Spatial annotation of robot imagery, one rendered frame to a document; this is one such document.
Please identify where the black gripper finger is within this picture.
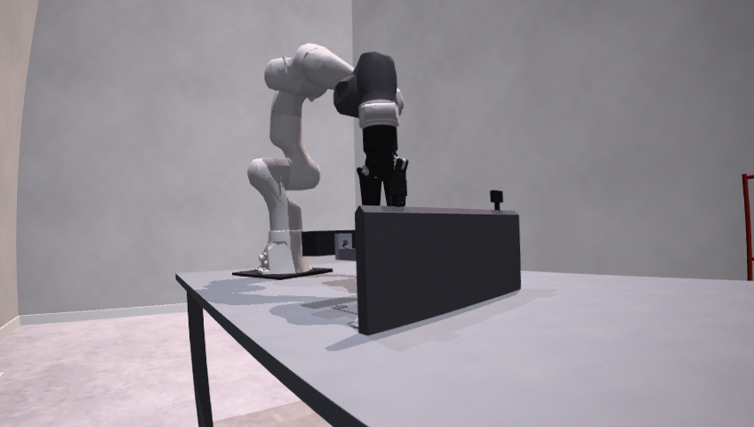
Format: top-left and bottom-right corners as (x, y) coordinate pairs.
(377, 156), (408, 206)
(357, 160), (383, 205)

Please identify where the black rectangular panel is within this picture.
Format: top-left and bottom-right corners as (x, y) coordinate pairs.
(355, 205), (521, 335)

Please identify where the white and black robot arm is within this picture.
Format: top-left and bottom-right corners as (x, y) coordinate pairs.
(247, 44), (404, 274)

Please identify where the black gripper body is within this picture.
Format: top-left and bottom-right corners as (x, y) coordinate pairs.
(363, 125), (398, 177)

